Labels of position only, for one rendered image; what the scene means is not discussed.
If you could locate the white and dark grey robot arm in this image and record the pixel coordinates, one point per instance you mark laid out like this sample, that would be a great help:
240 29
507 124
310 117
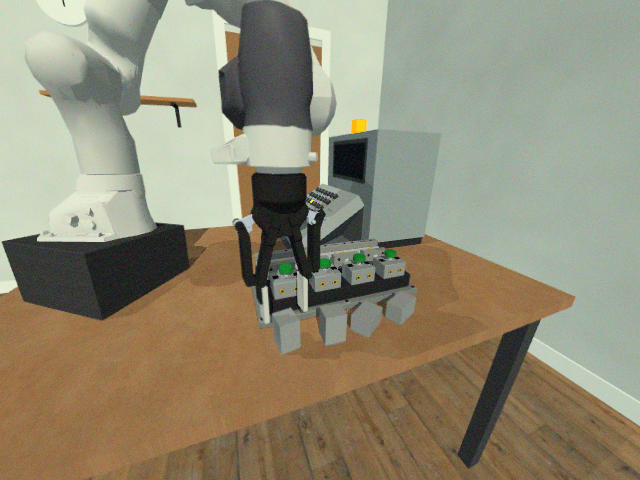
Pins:
285 95

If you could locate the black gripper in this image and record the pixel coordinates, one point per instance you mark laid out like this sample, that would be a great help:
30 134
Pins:
275 221

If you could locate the grey control cabinet with keypad desk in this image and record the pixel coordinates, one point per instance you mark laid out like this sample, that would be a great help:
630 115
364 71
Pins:
393 173

